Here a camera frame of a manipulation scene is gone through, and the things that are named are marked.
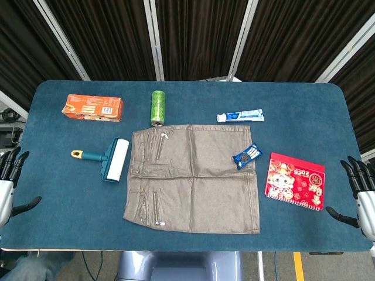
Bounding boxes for right five-finger robot hand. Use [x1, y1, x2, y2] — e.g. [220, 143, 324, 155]
[325, 156, 375, 242]

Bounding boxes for left five-finger robot hand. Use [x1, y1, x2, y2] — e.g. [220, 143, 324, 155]
[0, 146, 42, 229]

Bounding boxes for teal white lint roller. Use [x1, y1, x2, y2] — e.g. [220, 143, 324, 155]
[70, 138, 130, 183]

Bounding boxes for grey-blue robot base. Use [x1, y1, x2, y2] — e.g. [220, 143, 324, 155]
[117, 251, 244, 281]

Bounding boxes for grey-brown skirt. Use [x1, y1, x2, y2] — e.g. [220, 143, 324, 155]
[122, 124, 261, 235]

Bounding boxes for black equipment box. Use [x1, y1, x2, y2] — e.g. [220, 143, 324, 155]
[0, 126, 23, 145]

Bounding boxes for blue felt table cloth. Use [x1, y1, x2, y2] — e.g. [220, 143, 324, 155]
[0, 80, 375, 253]

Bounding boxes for blue denim trouser leg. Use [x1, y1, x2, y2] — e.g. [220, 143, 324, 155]
[0, 251, 76, 281]

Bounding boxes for red spiral desk calendar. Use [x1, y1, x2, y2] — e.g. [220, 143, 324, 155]
[265, 152, 326, 211]

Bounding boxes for yellow floor tape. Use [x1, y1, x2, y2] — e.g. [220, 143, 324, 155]
[292, 252, 305, 281]

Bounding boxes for dark pleated curtain panel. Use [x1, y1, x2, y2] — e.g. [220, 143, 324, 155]
[329, 37, 375, 155]
[236, 0, 375, 83]
[0, 0, 83, 112]
[43, 0, 158, 81]
[154, 0, 250, 81]

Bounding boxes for white table leg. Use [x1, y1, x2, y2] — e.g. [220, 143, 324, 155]
[257, 251, 265, 281]

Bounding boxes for orange cardboard box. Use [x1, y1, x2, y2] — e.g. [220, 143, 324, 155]
[61, 94, 124, 123]

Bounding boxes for blue cookie pack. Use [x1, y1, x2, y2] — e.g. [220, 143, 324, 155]
[232, 142, 263, 171]

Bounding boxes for white blue toothpaste tube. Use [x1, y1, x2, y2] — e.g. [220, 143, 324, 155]
[216, 108, 265, 123]

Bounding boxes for green drink can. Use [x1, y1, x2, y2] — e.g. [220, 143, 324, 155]
[150, 90, 166, 128]

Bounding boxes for black cable coil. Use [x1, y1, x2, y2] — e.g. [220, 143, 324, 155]
[0, 107, 22, 124]

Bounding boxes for white partition frame post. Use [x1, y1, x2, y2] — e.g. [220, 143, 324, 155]
[142, 0, 165, 81]
[315, 20, 375, 83]
[227, 0, 259, 82]
[32, 0, 91, 81]
[0, 90, 29, 118]

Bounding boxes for black floor cables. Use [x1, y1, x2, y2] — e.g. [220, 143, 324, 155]
[81, 251, 104, 281]

